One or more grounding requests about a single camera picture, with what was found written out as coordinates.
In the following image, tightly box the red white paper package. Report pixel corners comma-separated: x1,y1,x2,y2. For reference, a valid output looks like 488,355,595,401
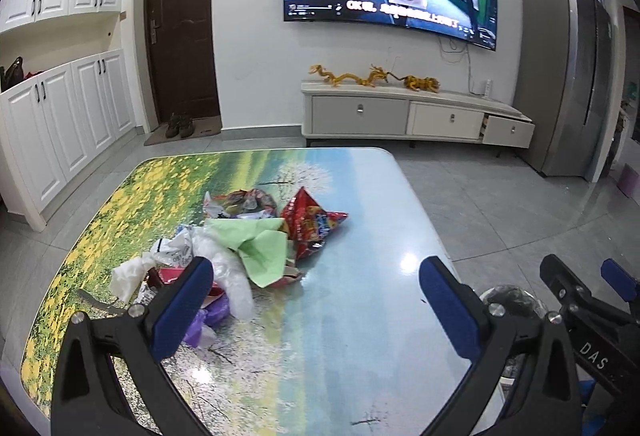
134,267,226,309

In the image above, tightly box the white shoe cabinet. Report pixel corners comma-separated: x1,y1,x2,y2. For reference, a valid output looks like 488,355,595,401
1,0,136,231

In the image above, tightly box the grey refrigerator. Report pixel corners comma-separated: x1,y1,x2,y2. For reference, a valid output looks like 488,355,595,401
513,0,612,178

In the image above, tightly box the pair of dark shoes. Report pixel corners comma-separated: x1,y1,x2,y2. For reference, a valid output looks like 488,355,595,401
165,113,195,138

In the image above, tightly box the clear white plastic bag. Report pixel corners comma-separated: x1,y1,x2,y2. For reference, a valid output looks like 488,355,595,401
108,226,255,320

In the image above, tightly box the white trash bin black liner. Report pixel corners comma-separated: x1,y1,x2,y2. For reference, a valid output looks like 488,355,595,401
480,285,548,393

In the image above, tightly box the small purple bin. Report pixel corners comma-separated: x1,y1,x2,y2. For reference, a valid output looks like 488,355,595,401
617,164,640,201

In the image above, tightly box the dark brown entrance door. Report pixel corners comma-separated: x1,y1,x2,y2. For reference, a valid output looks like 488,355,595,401
144,0,220,123

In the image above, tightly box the golden dragon ornament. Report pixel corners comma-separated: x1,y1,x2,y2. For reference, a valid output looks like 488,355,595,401
308,64,440,93

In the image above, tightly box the white tv cabinet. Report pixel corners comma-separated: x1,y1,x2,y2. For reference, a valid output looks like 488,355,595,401
302,82,535,149

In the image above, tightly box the black handbag on shelf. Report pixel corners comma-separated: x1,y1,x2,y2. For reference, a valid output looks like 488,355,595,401
0,56,25,92

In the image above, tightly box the red snack chip bag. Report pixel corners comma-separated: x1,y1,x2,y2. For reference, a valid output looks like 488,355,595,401
280,187,348,261

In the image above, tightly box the colourful crumpled snack wrapper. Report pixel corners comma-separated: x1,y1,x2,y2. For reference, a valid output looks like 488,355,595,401
203,188,278,219

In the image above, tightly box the brown door mat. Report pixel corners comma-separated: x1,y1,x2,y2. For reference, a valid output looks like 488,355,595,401
144,115,222,146

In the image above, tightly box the purple plastic bag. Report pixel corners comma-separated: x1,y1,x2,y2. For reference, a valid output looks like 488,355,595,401
182,291,230,348

